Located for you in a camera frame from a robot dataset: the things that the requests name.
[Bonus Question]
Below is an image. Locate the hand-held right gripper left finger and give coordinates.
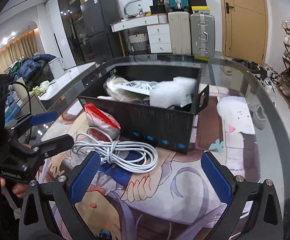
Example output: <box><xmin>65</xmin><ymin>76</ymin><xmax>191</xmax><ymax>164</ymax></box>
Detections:
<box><xmin>19</xmin><ymin>151</ymin><xmax>108</xmax><ymax>240</ymax></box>

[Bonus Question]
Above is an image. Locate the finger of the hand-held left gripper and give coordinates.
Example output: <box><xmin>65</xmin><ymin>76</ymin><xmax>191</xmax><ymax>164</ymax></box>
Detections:
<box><xmin>5</xmin><ymin>111</ymin><xmax>59</xmax><ymax>132</ymax></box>
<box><xmin>23</xmin><ymin>134</ymin><xmax>75</xmax><ymax>159</ymax></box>

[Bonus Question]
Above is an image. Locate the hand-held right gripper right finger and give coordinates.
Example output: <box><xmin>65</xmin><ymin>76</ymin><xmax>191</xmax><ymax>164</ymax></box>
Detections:
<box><xmin>201</xmin><ymin>152</ymin><xmax>284</xmax><ymax>240</ymax></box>

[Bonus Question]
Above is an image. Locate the red-topped white snack packet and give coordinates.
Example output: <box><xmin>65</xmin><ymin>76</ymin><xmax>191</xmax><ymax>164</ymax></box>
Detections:
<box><xmin>84</xmin><ymin>103</ymin><xmax>122</xmax><ymax>142</ymax></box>

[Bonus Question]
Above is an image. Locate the white cable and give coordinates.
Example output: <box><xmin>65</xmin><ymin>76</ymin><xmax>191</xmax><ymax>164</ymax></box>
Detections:
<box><xmin>71</xmin><ymin>127</ymin><xmax>159</xmax><ymax>174</ymax></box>

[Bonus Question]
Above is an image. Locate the clear bag of cream cord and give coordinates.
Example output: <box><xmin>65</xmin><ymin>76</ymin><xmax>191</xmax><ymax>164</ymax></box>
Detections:
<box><xmin>103</xmin><ymin>76</ymin><xmax>135</xmax><ymax>98</ymax></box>

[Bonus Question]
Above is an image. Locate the black cardboard box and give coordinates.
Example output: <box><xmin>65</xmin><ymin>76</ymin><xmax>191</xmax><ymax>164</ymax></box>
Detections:
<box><xmin>76</xmin><ymin>64</ymin><xmax>210</xmax><ymax>155</ymax></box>

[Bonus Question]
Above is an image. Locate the white bubble wrap piece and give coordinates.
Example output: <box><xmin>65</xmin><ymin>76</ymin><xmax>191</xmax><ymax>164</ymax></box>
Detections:
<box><xmin>149</xmin><ymin>77</ymin><xmax>198</xmax><ymax>108</ymax></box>

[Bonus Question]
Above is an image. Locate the white printed medicine packet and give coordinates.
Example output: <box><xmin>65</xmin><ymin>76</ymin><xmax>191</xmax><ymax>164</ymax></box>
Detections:
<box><xmin>124</xmin><ymin>79</ymin><xmax>160</xmax><ymax>96</ymax></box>

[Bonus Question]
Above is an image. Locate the person's left hand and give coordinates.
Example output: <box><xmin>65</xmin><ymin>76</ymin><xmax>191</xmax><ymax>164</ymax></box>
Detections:
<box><xmin>0</xmin><ymin>171</ymin><xmax>28</xmax><ymax>198</ymax></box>

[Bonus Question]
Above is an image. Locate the cartoon printed desk mat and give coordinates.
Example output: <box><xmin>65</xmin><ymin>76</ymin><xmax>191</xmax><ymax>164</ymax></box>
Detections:
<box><xmin>39</xmin><ymin>86</ymin><xmax>261</xmax><ymax>240</ymax></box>

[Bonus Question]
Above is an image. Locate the small pale green packet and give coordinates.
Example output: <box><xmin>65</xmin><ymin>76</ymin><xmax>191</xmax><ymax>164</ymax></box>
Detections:
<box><xmin>33</xmin><ymin>80</ymin><xmax>51</xmax><ymax>95</ymax></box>

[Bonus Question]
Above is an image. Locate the blue packet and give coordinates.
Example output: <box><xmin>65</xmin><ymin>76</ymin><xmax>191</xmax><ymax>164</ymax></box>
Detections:
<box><xmin>5</xmin><ymin>102</ymin><xmax>21</xmax><ymax>123</ymax></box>

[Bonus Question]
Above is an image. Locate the cream tumbler cup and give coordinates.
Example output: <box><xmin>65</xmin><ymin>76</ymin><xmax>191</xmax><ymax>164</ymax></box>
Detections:
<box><xmin>11</xmin><ymin>82</ymin><xmax>31</xmax><ymax>108</ymax></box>

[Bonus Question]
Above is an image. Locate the white marble table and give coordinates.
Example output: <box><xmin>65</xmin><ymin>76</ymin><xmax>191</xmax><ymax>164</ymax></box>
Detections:
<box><xmin>39</xmin><ymin>61</ymin><xmax>103</xmax><ymax>110</ymax></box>

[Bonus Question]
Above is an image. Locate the blue puffer jacket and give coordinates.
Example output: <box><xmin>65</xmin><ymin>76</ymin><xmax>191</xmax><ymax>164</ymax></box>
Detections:
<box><xmin>19</xmin><ymin>54</ymin><xmax>58</xmax><ymax>90</ymax></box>

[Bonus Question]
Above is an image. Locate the white cylindrical appliance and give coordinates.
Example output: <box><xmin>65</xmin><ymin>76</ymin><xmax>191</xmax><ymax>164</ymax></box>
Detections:
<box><xmin>48</xmin><ymin>57</ymin><xmax>66</xmax><ymax>74</ymax></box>

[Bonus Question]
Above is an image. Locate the green garment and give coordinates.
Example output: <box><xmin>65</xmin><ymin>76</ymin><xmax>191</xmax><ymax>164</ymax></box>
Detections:
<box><xmin>10</xmin><ymin>60</ymin><xmax>23</xmax><ymax>74</ymax></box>

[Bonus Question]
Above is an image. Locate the beige curtain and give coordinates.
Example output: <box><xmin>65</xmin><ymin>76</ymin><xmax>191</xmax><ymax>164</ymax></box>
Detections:
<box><xmin>0</xmin><ymin>29</ymin><xmax>39</xmax><ymax>74</ymax></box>

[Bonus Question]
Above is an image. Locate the single white sneaker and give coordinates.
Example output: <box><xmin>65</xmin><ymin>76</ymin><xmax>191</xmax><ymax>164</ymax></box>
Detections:
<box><xmin>250</xmin><ymin>102</ymin><xmax>268</xmax><ymax>130</ymax></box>

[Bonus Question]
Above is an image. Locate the tall dark glass cabinet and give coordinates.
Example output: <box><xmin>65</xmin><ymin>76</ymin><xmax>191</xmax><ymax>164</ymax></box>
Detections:
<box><xmin>60</xmin><ymin>0</ymin><xmax>95</xmax><ymax>65</ymax></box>

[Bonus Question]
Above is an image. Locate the dark grey refrigerator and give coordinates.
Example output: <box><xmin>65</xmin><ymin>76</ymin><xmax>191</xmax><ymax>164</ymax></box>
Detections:
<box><xmin>80</xmin><ymin>0</ymin><xmax>122</xmax><ymax>64</ymax></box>

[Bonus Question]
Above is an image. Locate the pile of sneakers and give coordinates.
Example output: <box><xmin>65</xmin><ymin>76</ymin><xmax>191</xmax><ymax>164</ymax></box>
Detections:
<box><xmin>231</xmin><ymin>57</ymin><xmax>281</xmax><ymax>94</ymax></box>

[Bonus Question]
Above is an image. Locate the wicker basket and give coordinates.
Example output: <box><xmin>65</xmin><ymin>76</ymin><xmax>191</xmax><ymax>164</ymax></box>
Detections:
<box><xmin>127</xmin><ymin>33</ymin><xmax>149</xmax><ymax>53</ymax></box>

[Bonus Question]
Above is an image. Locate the white desk with drawers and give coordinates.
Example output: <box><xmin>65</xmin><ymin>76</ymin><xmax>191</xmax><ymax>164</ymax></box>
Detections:
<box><xmin>110</xmin><ymin>14</ymin><xmax>172</xmax><ymax>54</ymax></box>

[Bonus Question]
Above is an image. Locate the silver suitcase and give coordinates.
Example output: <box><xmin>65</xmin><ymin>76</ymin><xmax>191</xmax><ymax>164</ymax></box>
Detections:
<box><xmin>190</xmin><ymin>13</ymin><xmax>216</xmax><ymax>57</ymax></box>

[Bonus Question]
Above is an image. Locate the beige suitcase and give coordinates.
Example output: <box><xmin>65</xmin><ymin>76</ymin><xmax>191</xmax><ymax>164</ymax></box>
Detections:
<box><xmin>167</xmin><ymin>11</ymin><xmax>192</xmax><ymax>55</ymax></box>

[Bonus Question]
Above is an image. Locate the black tote bag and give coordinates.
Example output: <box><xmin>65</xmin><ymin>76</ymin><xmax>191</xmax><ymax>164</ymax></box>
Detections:
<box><xmin>149</xmin><ymin>0</ymin><xmax>167</xmax><ymax>15</ymax></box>

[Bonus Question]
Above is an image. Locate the wooden door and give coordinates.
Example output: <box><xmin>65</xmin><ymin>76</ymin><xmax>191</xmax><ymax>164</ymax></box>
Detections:
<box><xmin>217</xmin><ymin>0</ymin><xmax>269</xmax><ymax>65</ymax></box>

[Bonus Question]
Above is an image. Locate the black and yellow shoe box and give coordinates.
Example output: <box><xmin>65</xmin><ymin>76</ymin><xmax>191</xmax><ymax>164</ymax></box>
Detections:
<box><xmin>191</xmin><ymin>6</ymin><xmax>210</xmax><ymax>14</ymax></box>

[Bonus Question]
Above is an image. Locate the thin black cable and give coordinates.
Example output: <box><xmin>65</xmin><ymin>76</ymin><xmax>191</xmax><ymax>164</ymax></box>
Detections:
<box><xmin>9</xmin><ymin>81</ymin><xmax>32</xmax><ymax>120</ymax></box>

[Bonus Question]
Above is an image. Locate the silver oval tube frame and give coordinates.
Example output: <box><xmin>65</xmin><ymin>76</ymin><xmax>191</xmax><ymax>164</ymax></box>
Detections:
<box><xmin>124</xmin><ymin>0</ymin><xmax>152</xmax><ymax>18</ymax></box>

